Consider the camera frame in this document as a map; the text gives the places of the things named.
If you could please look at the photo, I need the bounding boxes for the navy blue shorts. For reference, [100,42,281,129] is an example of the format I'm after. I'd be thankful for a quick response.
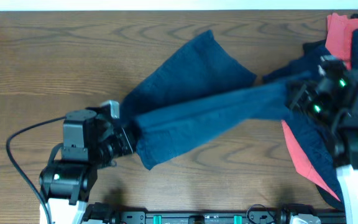
[120,30,311,169]

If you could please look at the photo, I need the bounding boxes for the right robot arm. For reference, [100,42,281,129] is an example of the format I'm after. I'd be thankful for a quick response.
[287,55,358,223]

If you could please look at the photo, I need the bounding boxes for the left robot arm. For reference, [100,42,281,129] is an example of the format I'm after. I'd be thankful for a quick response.
[39,102,135,224]

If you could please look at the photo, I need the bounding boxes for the navy blue garment pile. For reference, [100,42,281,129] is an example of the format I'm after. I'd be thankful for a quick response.
[263,29,358,210]

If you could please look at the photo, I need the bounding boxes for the red garment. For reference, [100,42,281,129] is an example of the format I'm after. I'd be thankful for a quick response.
[280,12,358,202]

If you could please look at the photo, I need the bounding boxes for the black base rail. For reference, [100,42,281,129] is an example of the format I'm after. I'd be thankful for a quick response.
[82,202,347,224]

